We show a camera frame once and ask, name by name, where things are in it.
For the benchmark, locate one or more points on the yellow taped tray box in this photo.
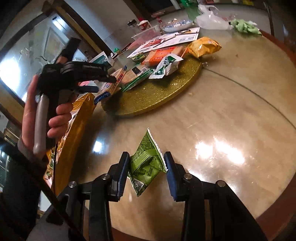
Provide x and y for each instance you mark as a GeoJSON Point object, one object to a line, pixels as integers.
{"type": "Point", "coordinates": [61, 159]}

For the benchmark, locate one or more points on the white red jar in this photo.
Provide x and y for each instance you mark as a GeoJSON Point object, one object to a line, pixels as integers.
{"type": "Point", "coordinates": [144, 25]}

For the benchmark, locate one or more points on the round cracker clear pack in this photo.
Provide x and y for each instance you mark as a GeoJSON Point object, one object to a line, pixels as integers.
{"type": "Point", "coordinates": [135, 76]}

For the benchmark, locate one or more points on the beige blue biscuit pack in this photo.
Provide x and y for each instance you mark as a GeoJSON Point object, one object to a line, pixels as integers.
{"type": "Point", "coordinates": [108, 89]}

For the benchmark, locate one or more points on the gold glitter turntable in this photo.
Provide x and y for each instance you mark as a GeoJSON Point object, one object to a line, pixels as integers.
{"type": "Point", "coordinates": [153, 93]}

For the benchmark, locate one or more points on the person left hand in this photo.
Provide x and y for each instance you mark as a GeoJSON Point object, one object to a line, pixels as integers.
{"type": "Point", "coordinates": [58, 124]}

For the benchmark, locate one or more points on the teal tissue box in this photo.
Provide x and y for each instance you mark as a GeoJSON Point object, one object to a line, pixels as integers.
{"type": "Point", "coordinates": [101, 58]}

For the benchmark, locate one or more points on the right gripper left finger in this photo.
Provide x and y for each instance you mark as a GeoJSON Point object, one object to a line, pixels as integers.
{"type": "Point", "coordinates": [65, 220]}

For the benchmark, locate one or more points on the white plastic bag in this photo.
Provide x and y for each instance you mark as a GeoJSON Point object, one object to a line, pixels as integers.
{"type": "Point", "coordinates": [209, 21]}

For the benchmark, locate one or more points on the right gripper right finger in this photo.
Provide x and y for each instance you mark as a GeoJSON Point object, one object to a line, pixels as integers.
{"type": "Point", "coordinates": [212, 210]}

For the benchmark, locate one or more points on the yellow snack packet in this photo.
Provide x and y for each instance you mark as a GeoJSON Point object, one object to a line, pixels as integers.
{"type": "Point", "coordinates": [203, 46]}

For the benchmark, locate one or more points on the orange soda cracker pack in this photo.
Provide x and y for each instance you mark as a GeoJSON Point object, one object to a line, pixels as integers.
{"type": "Point", "coordinates": [155, 56]}

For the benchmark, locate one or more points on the green crumpled cloth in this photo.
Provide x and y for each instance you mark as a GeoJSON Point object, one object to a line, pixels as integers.
{"type": "Point", "coordinates": [246, 27]}

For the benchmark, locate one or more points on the green pea packet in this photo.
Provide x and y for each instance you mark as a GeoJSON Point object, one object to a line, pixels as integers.
{"type": "Point", "coordinates": [139, 58]}
{"type": "Point", "coordinates": [145, 164]}

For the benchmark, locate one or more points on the clear plastic container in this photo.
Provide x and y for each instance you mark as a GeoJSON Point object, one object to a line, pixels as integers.
{"type": "Point", "coordinates": [147, 35]}

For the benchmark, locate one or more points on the printed advertising poster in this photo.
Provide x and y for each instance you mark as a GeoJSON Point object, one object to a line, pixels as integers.
{"type": "Point", "coordinates": [167, 40]}

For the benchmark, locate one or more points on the blue patterned plate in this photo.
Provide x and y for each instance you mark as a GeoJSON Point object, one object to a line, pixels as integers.
{"type": "Point", "coordinates": [176, 25]}

